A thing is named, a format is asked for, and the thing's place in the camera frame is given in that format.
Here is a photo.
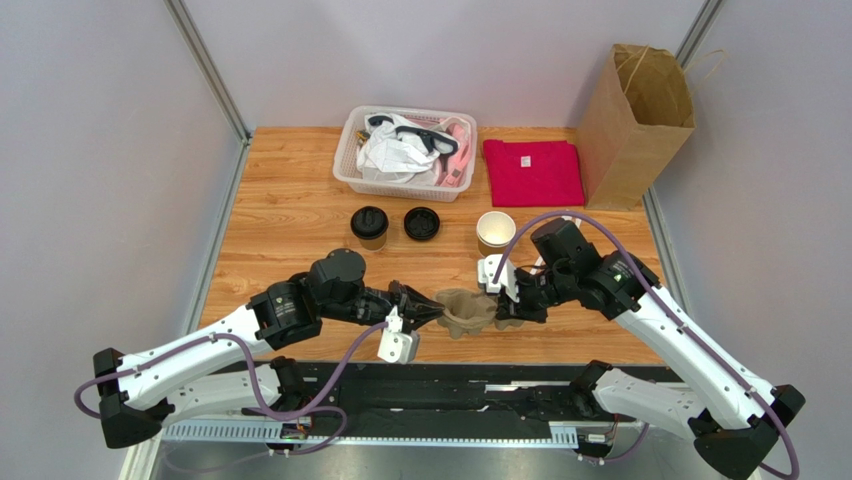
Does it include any white plastic basket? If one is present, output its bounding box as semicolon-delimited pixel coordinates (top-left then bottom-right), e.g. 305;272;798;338
332;106;477;202

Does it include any black coffee cup lid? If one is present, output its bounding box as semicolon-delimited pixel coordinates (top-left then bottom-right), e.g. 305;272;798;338
350;206;389;240

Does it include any black lid on table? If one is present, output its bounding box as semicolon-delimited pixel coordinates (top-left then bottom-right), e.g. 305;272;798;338
403;206;441;241

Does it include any paper coffee cup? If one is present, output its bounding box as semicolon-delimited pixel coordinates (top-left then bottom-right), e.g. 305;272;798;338
358;235;387;252
476;211;516;257

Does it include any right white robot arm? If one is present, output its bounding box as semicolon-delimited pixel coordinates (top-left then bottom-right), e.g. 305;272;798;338
477;212;805;479

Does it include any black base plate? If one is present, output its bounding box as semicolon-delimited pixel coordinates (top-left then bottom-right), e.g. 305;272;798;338
273;362;643;444

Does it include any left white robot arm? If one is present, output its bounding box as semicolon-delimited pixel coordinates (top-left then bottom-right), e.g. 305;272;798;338
74;248;444;449

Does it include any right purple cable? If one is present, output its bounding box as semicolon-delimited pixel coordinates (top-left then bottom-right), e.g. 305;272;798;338
491;210;801;480

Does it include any brown paper bag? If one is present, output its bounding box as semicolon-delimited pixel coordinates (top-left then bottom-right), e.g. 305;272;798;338
576;44;696;211

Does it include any red folded cloth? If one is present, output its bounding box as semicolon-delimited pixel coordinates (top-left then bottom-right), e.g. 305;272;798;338
482;140;586;208

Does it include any brown cardboard cup carrier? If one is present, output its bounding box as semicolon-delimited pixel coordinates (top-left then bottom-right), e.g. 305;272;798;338
433;288;524;340

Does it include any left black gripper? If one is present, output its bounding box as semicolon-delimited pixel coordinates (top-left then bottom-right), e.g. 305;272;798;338
322;281;445;333

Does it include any aluminium frame rail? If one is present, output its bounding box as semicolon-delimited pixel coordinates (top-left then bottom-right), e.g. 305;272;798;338
119;372;763;480

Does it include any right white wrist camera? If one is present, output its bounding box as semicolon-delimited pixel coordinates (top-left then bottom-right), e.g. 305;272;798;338
477;254;519;302

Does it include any white cloth in basket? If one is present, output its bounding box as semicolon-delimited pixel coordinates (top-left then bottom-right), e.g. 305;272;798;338
356;113;440;186

